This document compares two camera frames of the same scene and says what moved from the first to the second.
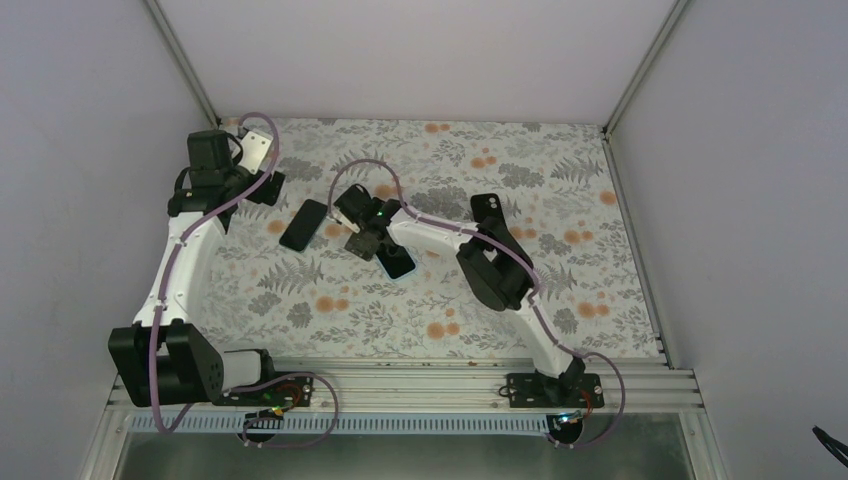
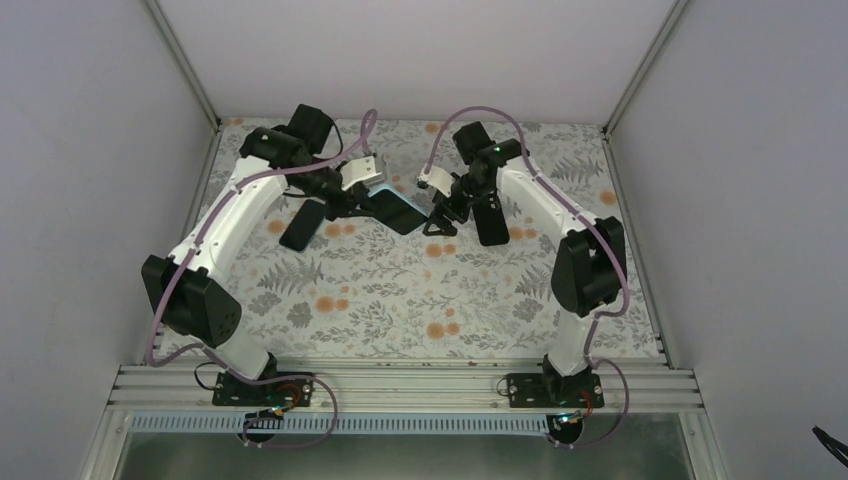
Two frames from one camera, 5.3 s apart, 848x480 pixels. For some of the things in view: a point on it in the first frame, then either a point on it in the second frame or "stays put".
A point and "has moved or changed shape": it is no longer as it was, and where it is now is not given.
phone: (300, 230) stays put
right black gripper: (364, 248) to (438, 214)
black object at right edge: (837, 448) stays put
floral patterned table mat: (279, 283) stays put
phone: (399, 265) has moved or changed shape
